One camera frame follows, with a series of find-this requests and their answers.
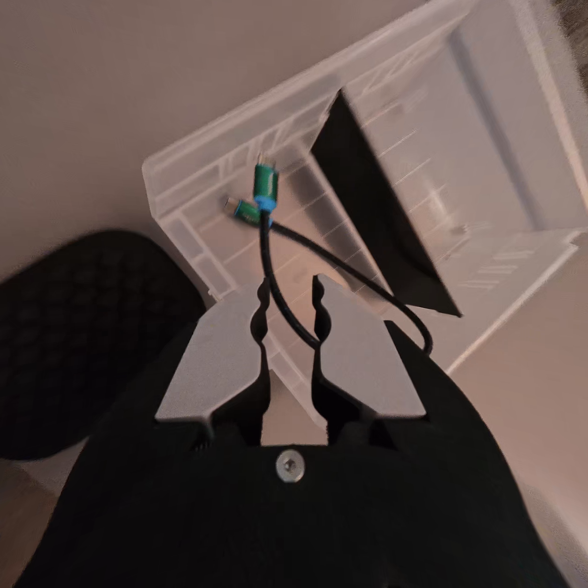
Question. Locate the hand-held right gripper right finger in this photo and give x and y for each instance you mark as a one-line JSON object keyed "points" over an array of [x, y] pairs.
{"points": [[363, 367]]}

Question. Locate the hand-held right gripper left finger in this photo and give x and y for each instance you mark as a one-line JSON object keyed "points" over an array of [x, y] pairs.
{"points": [[216, 363]]}

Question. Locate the clear plastic bin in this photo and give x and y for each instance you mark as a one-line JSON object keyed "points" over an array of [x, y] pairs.
{"points": [[482, 115]]}

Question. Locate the black chair armrest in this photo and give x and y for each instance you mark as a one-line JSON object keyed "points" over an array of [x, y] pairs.
{"points": [[92, 330]]}

